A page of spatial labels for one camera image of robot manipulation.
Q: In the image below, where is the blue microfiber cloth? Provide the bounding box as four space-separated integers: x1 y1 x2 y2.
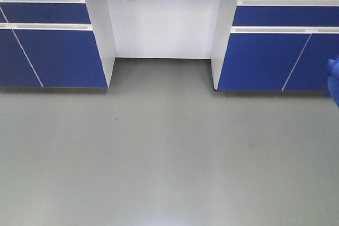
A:
327 57 339 106

